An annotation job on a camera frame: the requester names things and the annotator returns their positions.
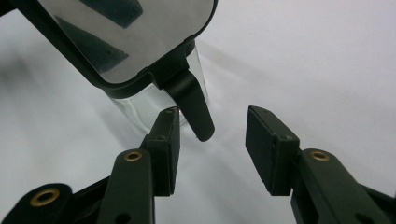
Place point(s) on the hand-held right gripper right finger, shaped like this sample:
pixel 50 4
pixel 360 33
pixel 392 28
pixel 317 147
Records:
pixel 271 155

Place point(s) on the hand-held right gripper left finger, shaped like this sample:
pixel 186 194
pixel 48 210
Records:
pixel 162 155

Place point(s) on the white paper sheet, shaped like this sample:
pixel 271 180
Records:
pixel 311 62

